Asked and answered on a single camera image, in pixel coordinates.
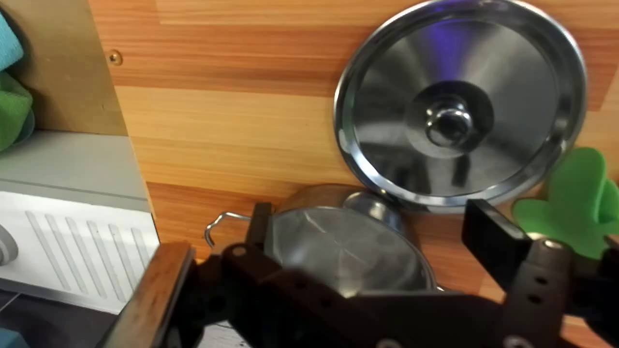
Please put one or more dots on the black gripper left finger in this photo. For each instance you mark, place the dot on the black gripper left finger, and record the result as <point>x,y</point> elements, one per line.
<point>259,224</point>

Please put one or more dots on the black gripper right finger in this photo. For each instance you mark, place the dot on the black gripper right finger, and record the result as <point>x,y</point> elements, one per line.
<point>497,244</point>

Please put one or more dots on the silver pot lid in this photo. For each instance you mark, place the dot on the silver pot lid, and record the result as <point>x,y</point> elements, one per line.
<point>460,99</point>

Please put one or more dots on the silver pot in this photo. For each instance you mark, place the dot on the silver pot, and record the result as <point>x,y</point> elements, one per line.
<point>350,240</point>

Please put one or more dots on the yellow toy corn green husk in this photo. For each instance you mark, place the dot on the yellow toy corn green husk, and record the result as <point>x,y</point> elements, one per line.
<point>578,205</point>

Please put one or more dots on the white sink basin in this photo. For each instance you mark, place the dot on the white sink basin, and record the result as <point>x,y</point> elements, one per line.
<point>75,220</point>

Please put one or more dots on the green cloth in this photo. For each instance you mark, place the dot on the green cloth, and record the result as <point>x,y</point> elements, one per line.
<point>15,104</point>

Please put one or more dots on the teal cloth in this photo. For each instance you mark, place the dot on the teal cloth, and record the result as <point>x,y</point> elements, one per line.
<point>9,44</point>

